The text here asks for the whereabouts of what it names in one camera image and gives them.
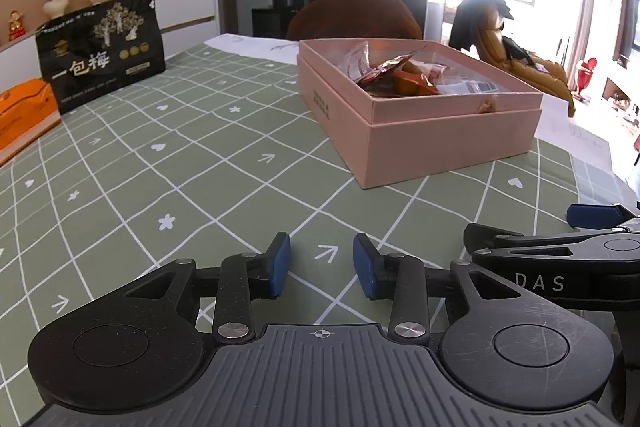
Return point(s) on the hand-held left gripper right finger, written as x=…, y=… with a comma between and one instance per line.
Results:
x=364, y=267

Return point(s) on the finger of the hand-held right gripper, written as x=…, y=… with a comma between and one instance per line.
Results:
x=530, y=243
x=592, y=216

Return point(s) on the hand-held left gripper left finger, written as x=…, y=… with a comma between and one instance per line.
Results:
x=281, y=264

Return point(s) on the pink cardboard box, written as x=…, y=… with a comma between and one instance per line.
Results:
x=425, y=142

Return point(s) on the silver snack packet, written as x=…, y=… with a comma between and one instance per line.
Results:
x=467, y=86

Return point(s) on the brown cake packet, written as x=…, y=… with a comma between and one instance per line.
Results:
x=412, y=83

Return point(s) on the small red packet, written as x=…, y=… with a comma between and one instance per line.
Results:
x=385, y=68

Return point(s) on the red stool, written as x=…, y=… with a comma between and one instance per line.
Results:
x=586, y=77

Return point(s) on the tan padded coat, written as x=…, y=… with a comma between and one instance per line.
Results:
x=540, y=77

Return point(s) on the black jacket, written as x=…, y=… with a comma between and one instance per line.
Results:
x=470, y=17

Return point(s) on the brown chair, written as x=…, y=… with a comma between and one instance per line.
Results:
x=350, y=17

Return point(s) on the black water dispenser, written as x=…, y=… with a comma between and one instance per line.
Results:
x=280, y=7

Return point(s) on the black tree print snack bag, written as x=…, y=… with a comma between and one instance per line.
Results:
x=100, y=57

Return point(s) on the white cabinet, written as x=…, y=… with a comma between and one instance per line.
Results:
x=190, y=2

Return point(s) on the orange box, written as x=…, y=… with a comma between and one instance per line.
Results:
x=25, y=117

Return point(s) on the white flower vase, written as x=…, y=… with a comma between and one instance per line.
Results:
x=54, y=4

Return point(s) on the red gold figurine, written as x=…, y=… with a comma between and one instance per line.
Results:
x=16, y=27

